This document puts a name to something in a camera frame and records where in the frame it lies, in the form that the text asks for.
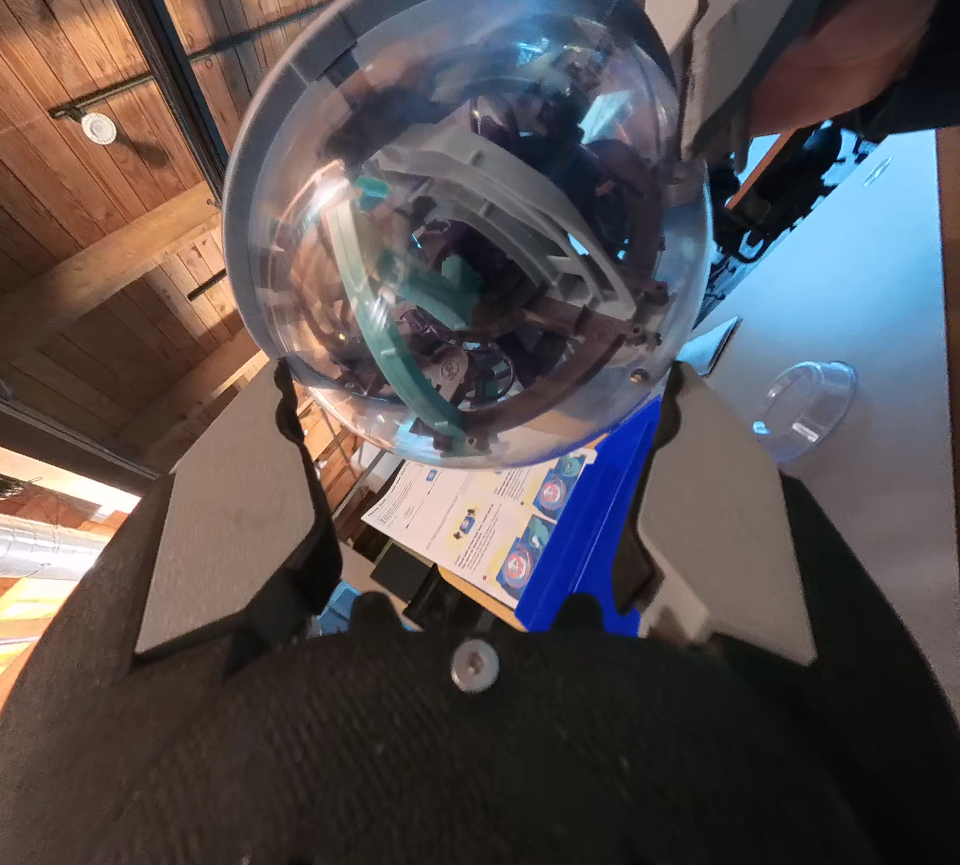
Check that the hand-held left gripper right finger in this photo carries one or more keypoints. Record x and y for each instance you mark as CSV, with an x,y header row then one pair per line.
x,y
720,542

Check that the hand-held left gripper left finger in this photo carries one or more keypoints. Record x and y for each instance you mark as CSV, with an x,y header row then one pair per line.
x,y
225,527

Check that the clear maze ball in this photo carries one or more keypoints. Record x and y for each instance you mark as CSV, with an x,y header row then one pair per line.
x,y
465,205

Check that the person's right forearm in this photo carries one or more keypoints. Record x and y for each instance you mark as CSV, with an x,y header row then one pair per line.
x,y
930,100

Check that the clear plastic ball stand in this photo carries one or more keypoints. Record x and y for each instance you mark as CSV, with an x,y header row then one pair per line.
x,y
806,411

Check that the blue plastic bin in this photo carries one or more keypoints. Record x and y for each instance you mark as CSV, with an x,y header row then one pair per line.
x,y
592,542

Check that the small black box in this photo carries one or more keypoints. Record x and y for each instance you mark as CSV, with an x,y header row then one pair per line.
x,y
405,576

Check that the printed instruction sheet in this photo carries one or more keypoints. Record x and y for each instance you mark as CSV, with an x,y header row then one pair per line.
x,y
465,512

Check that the round white ceiling light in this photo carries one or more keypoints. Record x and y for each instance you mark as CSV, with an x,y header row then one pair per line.
x,y
98,128

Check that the silver ventilation duct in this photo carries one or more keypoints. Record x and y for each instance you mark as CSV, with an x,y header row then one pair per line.
x,y
45,550

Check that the black ceiling track rail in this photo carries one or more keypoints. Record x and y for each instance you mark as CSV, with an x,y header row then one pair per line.
x,y
105,96

